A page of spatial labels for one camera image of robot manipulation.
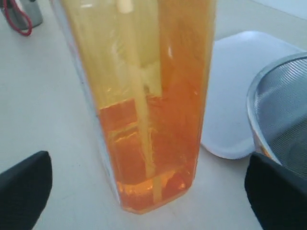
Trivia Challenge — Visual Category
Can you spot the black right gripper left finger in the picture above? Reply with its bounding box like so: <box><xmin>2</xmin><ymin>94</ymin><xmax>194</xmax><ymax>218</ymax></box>
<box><xmin>0</xmin><ymin>151</ymin><xmax>52</xmax><ymax>230</ymax></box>

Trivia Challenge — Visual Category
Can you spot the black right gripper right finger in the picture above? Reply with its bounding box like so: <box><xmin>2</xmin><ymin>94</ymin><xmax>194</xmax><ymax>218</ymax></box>
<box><xmin>244</xmin><ymin>152</ymin><xmax>307</xmax><ymax>230</ymax></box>

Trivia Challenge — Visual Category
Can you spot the orange dish soap pump bottle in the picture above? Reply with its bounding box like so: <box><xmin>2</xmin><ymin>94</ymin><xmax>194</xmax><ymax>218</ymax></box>
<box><xmin>51</xmin><ymin>0</ymin><xmax>216</xmax><ymax>214</ymax></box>

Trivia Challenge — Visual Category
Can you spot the steel mesh strainer bowl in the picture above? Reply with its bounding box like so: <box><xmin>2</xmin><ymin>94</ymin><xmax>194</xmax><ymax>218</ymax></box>
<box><xmin>246</xmin><ymin>52</ymin><xmax>307</xmax><ymax>165</ymax></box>

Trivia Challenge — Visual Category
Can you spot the white rectangular plastic tray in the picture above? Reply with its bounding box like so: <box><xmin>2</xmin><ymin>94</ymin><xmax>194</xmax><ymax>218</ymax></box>
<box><xmin>201</xmin><ymin>31</ymin><xmax>303</xmax><ymax>160</ymax></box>

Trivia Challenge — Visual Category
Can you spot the grey metal stand base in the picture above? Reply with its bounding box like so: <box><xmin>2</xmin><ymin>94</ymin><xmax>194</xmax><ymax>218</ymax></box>
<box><xmin>7</xmin><ymin>0</ymin><xmax>43</xmax><ymax>30</ymax></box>

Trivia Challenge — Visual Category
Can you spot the red cable loop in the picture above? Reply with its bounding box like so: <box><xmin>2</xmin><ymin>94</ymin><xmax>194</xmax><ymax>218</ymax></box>
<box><xmin>0</xmin><ymin>0</ymin><xmax>33</xmax><ymax>37</ymax></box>

